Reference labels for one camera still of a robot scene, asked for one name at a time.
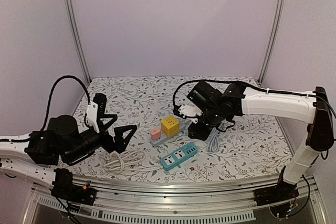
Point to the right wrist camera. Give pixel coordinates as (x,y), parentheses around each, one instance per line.
(190,112)

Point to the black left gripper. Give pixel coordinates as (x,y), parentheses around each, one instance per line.
(119,145)

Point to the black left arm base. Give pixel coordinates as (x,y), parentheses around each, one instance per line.
(64,188)

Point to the aluminium front rail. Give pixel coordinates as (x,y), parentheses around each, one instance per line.
(225,201)

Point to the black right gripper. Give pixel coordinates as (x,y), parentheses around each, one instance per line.
(199,131)

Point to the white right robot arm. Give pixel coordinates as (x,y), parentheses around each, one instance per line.
(310,107)

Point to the right aluminium frame post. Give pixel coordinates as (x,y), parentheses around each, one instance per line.
(271,41)

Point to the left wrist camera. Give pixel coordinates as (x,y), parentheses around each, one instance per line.
(95,110)

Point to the aluminium frame post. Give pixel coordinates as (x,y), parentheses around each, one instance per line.
(271,41)
(77,41)

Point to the left aluminium frame post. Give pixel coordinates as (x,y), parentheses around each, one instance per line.
(77,41)

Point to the teal white power strip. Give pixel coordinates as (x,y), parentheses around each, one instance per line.
(177,157)

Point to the light blue power strip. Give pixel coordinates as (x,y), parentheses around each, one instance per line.
(164,138)

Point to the floral patterned table mat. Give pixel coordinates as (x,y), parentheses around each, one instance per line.
(255,146)

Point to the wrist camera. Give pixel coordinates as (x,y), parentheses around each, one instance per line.
(190,112)
(95,110)

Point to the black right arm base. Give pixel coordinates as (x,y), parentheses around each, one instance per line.
(280,193)

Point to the yellow cube plug adapter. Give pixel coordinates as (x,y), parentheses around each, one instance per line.
(170,126)

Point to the pink cube plug adapter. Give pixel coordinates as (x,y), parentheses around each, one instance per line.
(155,134)

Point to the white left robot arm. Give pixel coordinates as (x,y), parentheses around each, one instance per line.
(14,147)

